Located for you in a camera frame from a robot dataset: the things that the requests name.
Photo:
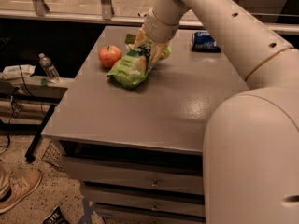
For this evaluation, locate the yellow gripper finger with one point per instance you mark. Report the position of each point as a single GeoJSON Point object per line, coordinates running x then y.
{"type": "Point", "coordinates": [141, 37]}
{"type": "Point", "coordinates": [156, 50]}

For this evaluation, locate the green rice chip bag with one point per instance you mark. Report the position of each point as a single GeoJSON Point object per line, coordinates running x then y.
{"type": "Point", "coordinates": [134, 67]}

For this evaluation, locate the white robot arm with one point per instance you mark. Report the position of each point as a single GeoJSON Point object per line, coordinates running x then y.
{"type": "Point", "coordinates": [251, 144]}

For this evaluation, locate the red apple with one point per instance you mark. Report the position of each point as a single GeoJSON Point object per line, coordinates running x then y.
{"type": "Point", "coordinates": [109, 55]}

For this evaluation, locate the black snack bag on floor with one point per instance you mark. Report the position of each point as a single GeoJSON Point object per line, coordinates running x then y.
{"type": "Point", "coordinates": [56, 217]}

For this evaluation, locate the metal window railing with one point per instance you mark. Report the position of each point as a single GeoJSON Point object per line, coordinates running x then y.
{"type": "Point", "coordinates": [279, 15]}

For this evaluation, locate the blue soda can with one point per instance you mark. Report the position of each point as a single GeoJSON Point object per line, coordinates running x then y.
{"type": "Point", "coordinates": [203, 42]}

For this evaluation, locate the clear plastic water bottle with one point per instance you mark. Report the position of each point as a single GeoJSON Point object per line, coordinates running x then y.
{"type": "Point", "coordinates": [49, 68]}

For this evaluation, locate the grey drawer cabinet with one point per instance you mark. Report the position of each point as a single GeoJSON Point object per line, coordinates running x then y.
{"type": "Point", "coordinates": [137, 153]}

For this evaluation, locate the low grey side bench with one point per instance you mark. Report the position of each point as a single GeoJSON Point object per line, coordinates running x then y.
{"type": "Point", "coordinates": [24, 102]}

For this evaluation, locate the white crumpled cloth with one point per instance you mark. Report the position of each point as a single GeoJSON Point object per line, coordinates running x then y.
{"type": "Point", "coordinates": [17, 71]}

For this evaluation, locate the tan shoe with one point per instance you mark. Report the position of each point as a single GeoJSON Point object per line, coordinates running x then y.
{"type": "Point", "coordinates": [12, 191]}

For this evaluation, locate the wire mesh basket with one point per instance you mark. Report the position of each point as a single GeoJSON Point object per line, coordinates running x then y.
{"type": "Point", "coordinates": [51, 157]}

